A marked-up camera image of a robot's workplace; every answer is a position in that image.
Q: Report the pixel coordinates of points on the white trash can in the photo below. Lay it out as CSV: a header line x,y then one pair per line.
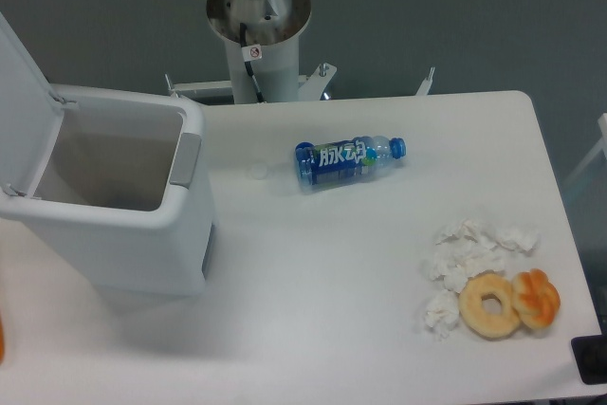
x,y
113,181

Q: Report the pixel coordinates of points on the blue plastic drink bottle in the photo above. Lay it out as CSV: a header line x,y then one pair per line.
x,y
346,161

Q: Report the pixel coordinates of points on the large crumpled white tissue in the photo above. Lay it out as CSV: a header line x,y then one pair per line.
x,y
469,247

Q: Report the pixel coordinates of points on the small crumpled white tissue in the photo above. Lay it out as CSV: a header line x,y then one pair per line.
x,y
442,314

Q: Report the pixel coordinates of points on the orange twisted bread bun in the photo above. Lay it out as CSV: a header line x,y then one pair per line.
x,y
535,299

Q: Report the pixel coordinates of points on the orange object at edge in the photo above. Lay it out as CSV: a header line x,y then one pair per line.
x,y
2,342

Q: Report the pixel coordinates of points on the black device at corner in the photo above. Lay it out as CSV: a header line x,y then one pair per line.
x,y
590,356

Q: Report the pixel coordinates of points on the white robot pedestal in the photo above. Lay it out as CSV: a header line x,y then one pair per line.
x,y
262,42

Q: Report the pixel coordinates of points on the plain ring donut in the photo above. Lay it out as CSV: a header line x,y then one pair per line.
x,y
485,305

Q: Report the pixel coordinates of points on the white frame at right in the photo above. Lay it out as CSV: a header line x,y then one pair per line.
x,y
587,169

